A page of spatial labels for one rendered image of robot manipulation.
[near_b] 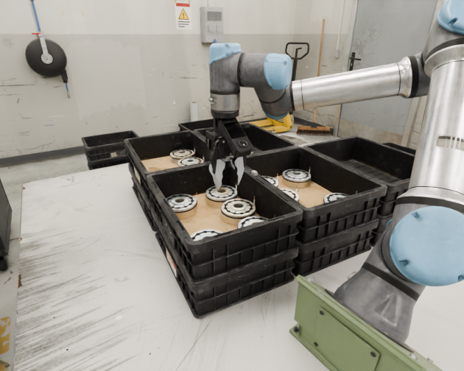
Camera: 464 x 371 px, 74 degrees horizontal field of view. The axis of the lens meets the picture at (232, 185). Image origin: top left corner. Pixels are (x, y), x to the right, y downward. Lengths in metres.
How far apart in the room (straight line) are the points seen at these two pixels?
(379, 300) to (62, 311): 0.73
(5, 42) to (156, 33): 1.54
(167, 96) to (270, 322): 3.75
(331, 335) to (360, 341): 0.07
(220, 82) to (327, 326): 0.57
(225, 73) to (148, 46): 3.45
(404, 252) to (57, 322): 0.76
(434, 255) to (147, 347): 0.59
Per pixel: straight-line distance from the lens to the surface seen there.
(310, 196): 1.05
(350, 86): 0.81
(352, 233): 0.95
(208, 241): 0.65
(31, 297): 1.00
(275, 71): 0.71
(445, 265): 0.56
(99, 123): 4.14
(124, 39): 4.10
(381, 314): 0.69
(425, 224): 0.55
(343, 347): 0.68
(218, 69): 0.75
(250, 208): 0.90
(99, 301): 0.91
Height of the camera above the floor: 1.32
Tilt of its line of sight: 26 degrees down
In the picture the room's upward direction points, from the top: straight up
